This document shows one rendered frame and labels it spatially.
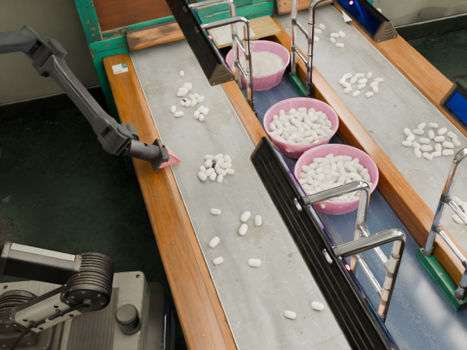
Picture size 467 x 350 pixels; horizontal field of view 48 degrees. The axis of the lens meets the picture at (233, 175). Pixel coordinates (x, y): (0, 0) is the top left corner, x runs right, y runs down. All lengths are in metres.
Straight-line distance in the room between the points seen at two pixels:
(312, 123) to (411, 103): 0.38
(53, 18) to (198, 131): 1.48
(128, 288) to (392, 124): 1.09
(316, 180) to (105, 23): 1.14
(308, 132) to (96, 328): 0.97
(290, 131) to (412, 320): 0.78
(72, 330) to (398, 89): 1.45
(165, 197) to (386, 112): 0.87
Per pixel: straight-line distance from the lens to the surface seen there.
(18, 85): 3.44
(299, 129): 1.93
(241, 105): 2.00
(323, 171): 1.79
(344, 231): 1.70
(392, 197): 1.75
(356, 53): 2.33
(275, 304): 1.47
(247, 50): 1.89
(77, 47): 3.28
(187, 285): 1.49
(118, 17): 2.36
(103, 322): 1.83
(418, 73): 2.20
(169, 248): 1.57
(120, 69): 2.28
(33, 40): 1.85
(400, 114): 2.03
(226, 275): 1.52
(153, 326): 1.94
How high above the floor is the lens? 2.00
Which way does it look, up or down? 45 degrees down
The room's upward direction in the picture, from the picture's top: 6 degrees counter-clockwise
